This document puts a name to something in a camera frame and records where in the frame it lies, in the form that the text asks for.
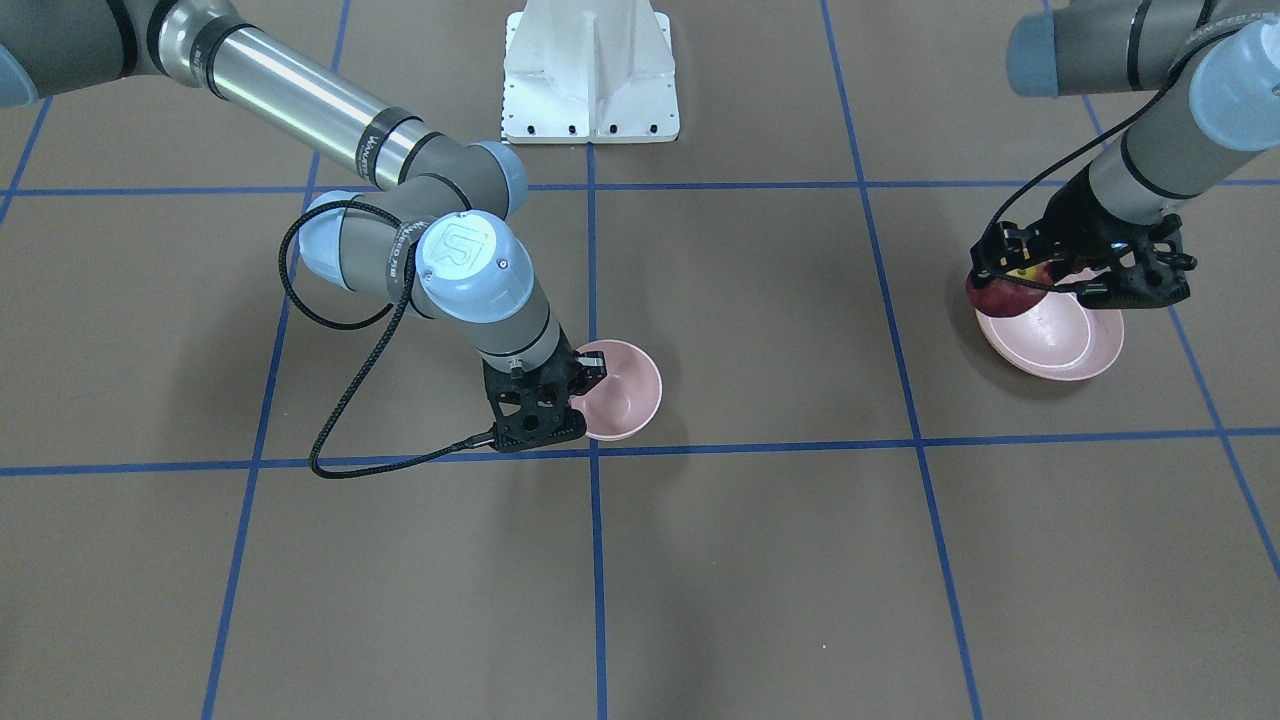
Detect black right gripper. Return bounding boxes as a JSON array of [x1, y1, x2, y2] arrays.
[[483, 347, 607, 454]]

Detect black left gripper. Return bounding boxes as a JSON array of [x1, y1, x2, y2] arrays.
[[968, 170, 1197, 310]]

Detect pink bowl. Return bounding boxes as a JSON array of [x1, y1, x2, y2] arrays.
[[570, 340, 663, 441]]

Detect red apple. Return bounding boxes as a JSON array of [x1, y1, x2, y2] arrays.
[[965, 263, 1053, 318]]

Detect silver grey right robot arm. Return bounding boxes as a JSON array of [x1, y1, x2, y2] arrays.
[[3, 1, 507, 479]]

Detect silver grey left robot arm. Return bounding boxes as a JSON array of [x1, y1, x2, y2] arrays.
[[965, 1, 1279, 318]]

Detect pink plate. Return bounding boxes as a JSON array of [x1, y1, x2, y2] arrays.
[[974, 292, 1125, 380]]

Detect brown paper table mat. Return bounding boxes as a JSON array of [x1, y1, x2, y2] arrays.
[[3, 1, 1279, 719]]

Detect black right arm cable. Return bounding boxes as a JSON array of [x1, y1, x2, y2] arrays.
[[279, 199, 500, 480]]

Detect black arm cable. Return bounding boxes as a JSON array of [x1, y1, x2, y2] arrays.
[[279, 199, 500, 480], [980, 47, 1201, 263]]

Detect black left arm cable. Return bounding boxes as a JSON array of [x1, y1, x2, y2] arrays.
[[980, 47, 1201, 263]]

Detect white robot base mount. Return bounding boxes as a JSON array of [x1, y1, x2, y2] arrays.
[[500, 1, 681, 145]]

